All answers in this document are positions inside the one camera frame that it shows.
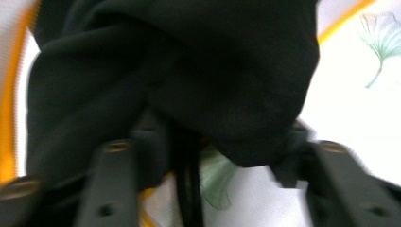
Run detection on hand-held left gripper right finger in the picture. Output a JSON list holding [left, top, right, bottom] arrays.
[[270, 121, 317, 189]]

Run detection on leaf print mesh bag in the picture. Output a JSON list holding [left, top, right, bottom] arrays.
[[0, 0, 401, 227]]

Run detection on black cloth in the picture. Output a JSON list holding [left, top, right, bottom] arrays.
[[26, 0, 321, 227]]

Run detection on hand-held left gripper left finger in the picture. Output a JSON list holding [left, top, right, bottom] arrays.
[[130, 108, 174, 191]]

